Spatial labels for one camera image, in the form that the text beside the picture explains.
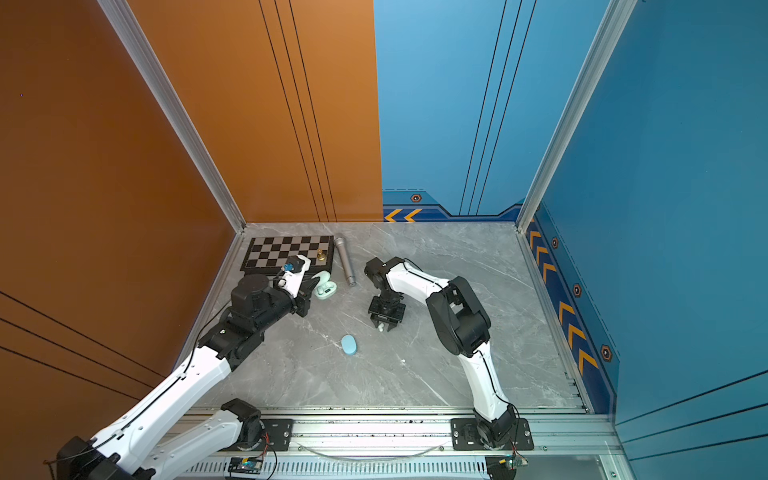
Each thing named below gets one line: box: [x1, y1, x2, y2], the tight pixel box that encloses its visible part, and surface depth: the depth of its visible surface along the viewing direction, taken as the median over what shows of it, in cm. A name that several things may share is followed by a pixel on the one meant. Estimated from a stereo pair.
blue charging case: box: [341, 334, 357, 356], surface depth 89 cm
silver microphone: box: [334, 237, 356, 287], surface depth 108 cm
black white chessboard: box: [240, 235, 335, 274], surface depth 111 cm
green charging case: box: [312, 270, 337, 299], surface depth 77 cm
